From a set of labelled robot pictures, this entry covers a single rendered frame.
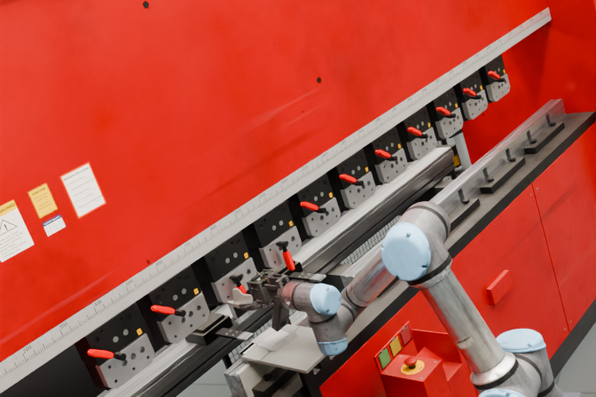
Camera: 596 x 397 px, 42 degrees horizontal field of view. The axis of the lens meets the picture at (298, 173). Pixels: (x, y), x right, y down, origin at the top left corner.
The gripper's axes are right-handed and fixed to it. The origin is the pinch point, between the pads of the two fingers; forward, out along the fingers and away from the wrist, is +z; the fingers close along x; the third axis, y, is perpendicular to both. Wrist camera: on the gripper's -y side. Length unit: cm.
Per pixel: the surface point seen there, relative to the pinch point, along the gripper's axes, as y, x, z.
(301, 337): -18.4, -8.7, -7.6
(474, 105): 4, -140, 2
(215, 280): 7.5, 4.7, 2.8
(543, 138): -28, -180, -1
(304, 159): 23.6, -42.5, 2.9
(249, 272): 3.2, -7.2, 3.0
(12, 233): 46, 51, 3
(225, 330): -17.9, -5.1, 22.8
